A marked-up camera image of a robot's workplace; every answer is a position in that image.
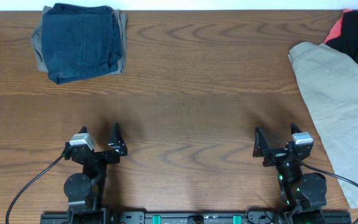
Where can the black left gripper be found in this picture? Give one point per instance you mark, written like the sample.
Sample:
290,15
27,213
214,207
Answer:
119,149

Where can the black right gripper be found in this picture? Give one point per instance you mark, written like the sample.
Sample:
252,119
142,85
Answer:
261,149

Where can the khaki beige shorts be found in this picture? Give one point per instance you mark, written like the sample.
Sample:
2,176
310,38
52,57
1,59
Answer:
328,83

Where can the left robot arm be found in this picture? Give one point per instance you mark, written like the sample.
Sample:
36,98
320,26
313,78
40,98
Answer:
85,190

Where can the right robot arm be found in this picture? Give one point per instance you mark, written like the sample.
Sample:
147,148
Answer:
304,194

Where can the folded navy blue shorts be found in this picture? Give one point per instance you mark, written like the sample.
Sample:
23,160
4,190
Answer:
79,43

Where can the folded grey-brown shorts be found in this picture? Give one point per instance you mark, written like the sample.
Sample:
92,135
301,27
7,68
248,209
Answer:
122,18

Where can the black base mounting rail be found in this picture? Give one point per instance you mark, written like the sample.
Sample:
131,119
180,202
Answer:
255,216

